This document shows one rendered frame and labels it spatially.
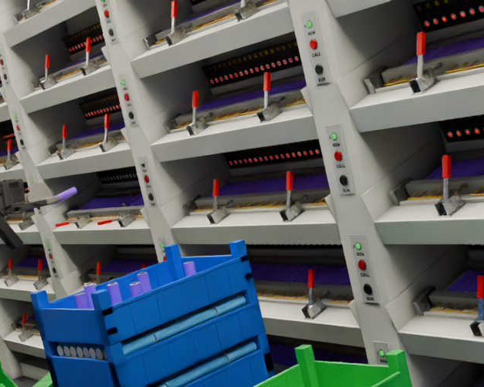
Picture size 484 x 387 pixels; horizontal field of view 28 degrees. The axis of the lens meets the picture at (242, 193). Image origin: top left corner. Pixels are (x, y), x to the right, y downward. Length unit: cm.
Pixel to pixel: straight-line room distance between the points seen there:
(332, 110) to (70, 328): 56
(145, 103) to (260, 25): 51
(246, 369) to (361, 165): 39
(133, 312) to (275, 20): 59
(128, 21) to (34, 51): 70
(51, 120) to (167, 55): 86
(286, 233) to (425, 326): 35
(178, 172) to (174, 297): 76
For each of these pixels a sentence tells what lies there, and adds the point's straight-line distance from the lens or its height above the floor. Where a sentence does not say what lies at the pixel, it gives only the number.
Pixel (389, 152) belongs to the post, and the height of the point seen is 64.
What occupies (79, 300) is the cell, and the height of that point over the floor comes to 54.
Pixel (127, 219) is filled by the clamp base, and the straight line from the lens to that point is 243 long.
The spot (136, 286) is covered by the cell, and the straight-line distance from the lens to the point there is 150.
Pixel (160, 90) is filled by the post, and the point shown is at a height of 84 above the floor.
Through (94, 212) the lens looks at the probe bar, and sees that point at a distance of 266.
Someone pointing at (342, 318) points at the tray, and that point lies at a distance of 181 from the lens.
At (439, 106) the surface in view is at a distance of 147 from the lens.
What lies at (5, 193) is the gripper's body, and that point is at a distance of 239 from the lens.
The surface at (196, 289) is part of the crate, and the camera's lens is 153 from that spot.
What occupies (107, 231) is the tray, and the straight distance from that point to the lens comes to 250.
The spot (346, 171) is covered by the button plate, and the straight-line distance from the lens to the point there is 165.
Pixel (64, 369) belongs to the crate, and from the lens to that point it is 158.
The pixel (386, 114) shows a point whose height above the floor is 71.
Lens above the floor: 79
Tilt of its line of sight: 6 degrees down
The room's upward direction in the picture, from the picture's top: 13 degrees counter-clockwise
